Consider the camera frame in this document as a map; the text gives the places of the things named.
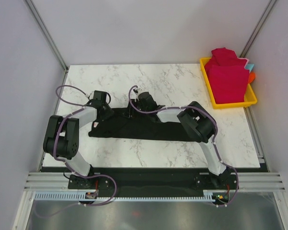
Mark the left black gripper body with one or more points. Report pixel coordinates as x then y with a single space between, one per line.
107 112

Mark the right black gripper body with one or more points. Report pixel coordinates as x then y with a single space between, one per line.
138 105

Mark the black t-shirt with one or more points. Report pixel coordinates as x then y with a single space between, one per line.
127 123

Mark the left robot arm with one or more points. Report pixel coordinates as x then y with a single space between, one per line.
62 135

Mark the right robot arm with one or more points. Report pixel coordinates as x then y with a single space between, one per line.
197 124

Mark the red t-shirt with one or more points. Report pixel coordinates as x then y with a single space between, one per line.
227 76

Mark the yellow plastic bin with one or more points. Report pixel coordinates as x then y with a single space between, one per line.
249 97

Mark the cyan cloth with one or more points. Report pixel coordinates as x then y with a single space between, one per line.
249 67

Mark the pink cloth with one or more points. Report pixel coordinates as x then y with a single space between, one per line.
245 60

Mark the orange cloth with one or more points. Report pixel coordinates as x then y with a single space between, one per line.
252 77

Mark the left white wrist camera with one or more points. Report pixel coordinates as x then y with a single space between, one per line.
88 95

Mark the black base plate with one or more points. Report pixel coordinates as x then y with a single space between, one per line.
151 181

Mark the white slotted cable duct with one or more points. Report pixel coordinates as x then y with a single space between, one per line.
84 196

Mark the aluminium rail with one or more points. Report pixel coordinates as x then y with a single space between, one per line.
46 181

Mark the left aluminium frame post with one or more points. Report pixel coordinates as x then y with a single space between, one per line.
43 28

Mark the aluminium frame post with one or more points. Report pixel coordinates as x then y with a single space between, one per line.
43 28
259 26

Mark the right aluminium frame post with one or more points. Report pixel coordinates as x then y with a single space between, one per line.
259 26

